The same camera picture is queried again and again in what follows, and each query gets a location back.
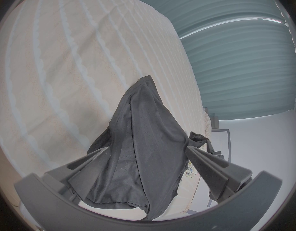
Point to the black T-shirt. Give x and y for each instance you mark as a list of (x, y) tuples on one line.
[(143, 141)]

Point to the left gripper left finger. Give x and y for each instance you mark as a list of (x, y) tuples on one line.
[(56, 177)]

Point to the white printed pyjama top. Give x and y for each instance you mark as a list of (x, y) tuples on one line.
[(191, 171)]

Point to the bed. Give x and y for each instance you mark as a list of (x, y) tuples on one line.
[(66, 80)]

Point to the blue-green curtain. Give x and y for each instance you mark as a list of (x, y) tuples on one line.
[(198, 3), (234, 68)]

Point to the cream pillow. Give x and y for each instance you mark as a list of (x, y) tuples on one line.
[(207, 126)]

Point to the grey bedside table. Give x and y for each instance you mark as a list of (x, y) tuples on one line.
[(211, 119)]

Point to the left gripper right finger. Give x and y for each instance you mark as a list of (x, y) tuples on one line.
[(210, 174)]

